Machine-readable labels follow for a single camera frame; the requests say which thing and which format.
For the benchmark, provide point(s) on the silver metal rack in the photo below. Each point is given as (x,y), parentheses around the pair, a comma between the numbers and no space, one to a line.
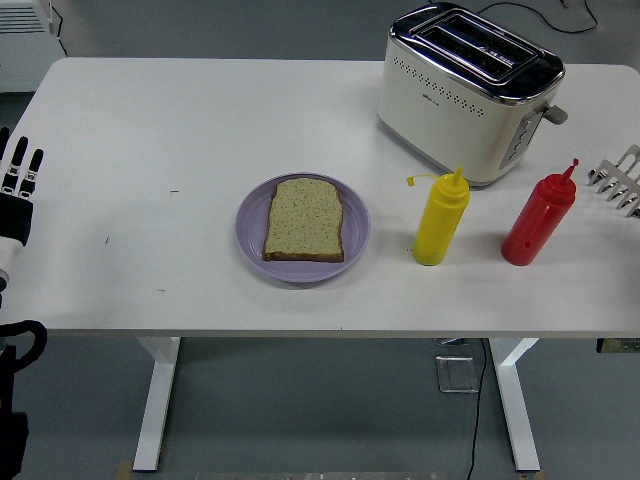
(622,185)

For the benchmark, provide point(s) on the purple plate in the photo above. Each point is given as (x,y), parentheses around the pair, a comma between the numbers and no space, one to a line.
(300,272)

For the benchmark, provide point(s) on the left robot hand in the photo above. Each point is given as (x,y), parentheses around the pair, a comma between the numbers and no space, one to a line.
(15,220)

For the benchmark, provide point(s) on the white table leg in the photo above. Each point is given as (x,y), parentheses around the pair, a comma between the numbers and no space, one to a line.
(157,400)
(515,400)

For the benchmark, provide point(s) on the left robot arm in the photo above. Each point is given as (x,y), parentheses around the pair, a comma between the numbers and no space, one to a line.
(10,400)

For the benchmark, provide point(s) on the bread slice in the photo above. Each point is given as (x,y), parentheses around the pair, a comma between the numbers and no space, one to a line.
(305,220)

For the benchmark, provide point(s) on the red squeeze bottle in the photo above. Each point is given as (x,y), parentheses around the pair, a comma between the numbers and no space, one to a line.
(540,220)

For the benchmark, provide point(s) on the table control panel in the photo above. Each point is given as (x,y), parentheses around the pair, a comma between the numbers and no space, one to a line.
(617,345)

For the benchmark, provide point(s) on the cream and chrome toaster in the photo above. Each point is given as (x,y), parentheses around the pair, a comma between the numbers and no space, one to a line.
(450,115)

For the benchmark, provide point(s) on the white appliance cabinet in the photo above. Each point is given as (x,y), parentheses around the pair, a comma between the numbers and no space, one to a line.
(25,55)

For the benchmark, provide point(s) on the yellow squeeze bottle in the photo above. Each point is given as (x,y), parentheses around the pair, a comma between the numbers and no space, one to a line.
(440,220)

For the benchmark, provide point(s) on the clear plastic floor box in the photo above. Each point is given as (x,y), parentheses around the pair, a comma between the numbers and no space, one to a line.
(456,374)

